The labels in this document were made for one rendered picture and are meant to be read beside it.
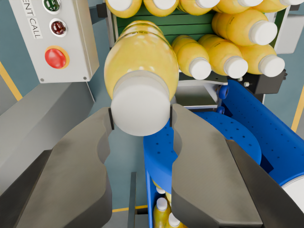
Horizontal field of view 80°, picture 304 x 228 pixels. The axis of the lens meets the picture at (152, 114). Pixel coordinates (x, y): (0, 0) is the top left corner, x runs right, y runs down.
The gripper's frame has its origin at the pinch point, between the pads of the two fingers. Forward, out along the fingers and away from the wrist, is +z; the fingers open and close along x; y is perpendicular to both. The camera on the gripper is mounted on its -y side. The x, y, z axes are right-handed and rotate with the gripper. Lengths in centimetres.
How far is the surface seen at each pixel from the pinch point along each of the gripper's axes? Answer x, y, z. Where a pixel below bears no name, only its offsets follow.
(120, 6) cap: -3.1, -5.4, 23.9
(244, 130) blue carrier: 25.3, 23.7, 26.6
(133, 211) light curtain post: -19, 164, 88
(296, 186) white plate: 54, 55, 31
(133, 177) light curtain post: -20, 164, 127
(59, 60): -15.1, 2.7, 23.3
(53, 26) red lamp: -14.5, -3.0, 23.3
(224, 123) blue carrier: 21.4, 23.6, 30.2
